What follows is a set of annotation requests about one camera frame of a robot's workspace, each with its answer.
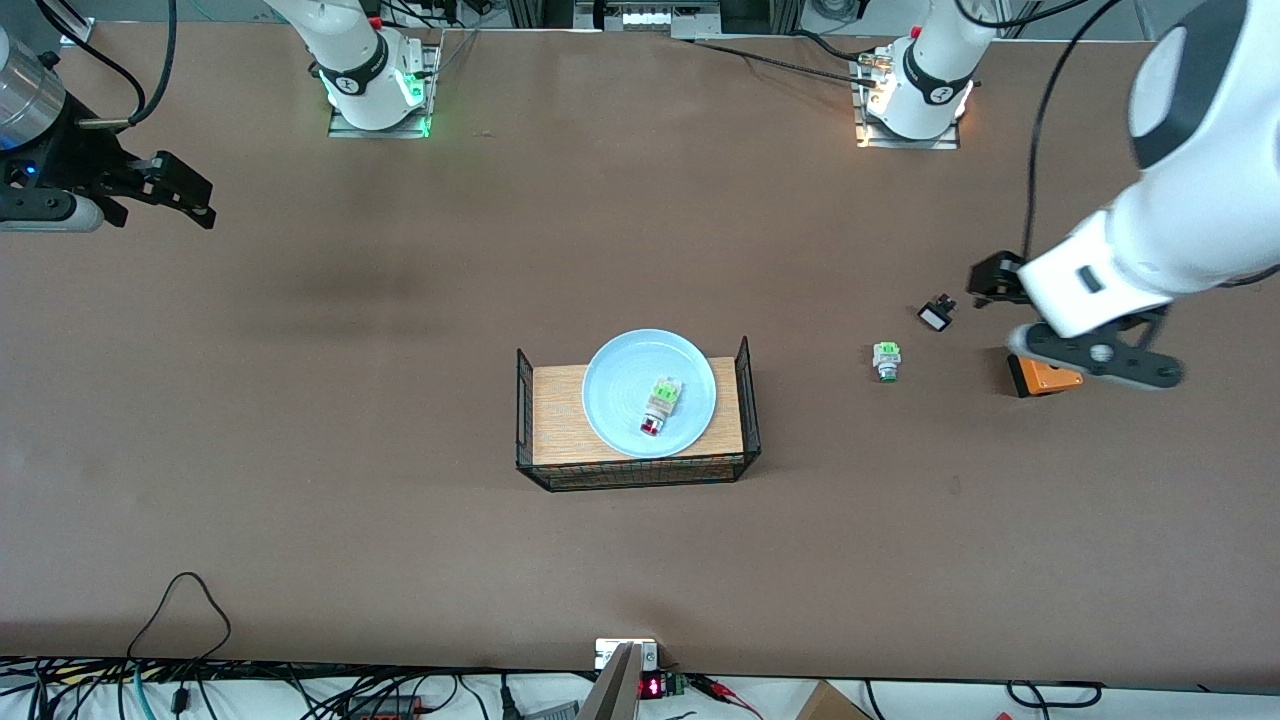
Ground red push button switch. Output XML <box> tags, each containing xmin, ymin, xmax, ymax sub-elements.
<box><xmin>640</xmin><ymin>377</ymin><xmax>684</xmax><ymax>438</ymax></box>

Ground light blue round plate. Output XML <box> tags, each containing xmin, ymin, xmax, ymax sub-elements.
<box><xmin>581</xmin><ymin>328</ymin><xmax>718</xmax><ymax>460</ymax></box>

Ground white metal device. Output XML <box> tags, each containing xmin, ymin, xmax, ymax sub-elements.
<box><xmin>575</xmin><ymin>0</ymin><xmax>721</xmax><ymax>39</ymax></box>

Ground brown cardboard piece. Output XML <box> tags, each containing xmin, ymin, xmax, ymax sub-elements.
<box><xmin>795</xmin><ymin>680</ymin><xmax>871</xmax><ymax>720</ymax></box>

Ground red probe leads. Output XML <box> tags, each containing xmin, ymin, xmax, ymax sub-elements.
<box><xmin>690</xmin><ymin>675</ymin><xmax>761</xmax><ymax>716</ymax></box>

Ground grey metal beam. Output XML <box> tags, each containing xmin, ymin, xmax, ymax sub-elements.
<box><xmin>578</xmin><ymin>643</ymin><xmax>643</xmax><ymax>720</ymax></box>

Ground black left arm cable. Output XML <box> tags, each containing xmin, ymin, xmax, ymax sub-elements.
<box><xmin>955</xmin><ymin>0</ymin><xmax>1126</xmax><ymax>263</ymax></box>

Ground orange button enclosure box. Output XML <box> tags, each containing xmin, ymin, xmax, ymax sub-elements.
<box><xmin>1005</xmin><ymin>352</ymin><xmax>1084</xmax><ymax>399</ymax></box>

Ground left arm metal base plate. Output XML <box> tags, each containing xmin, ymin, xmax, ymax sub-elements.
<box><xmin>850</xmin><ymin>50</ymin><xmax>963</xmax><ymax>151</ymax></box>

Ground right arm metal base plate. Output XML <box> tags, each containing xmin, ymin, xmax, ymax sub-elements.
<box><xmin>328</xmin><ymin>30</ymin><xmax>441</xmax><ymax>139</ymax></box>

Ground short black table cable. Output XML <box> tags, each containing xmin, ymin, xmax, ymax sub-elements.
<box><xmin>795</xmin><ymin>30</ymin><xmax>871</xmax><ymax>61</ymax></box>

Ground long black table cable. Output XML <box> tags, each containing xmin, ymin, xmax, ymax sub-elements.
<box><xmin>670</xmin><ymin>35</ymin><xmax>881</xmax><ymax>89</ymax></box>

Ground black looped cable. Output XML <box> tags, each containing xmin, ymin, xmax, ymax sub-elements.
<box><xmin>125</xmin><ymin>572</ymin><xmax>233</xmax><ymax>666</ymax></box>

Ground black oval cable loop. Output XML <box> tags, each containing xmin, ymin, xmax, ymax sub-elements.
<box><xmin>1005</xmin><ymin>680</ymin><xmax>1106</xmax><ymax>711</ymax></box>

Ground wooden tray with wire sides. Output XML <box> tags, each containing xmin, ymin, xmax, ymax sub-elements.
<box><xmin>515</xmin><ymin>336</ymin><xmax>763</xmax><ymax>493</ymax></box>

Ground silver metal bracket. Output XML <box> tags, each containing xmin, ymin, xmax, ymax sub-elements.
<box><xmin>595</xmin><ymin>638</ymin><xmax>659</xmax><ymax>671</ymax></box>

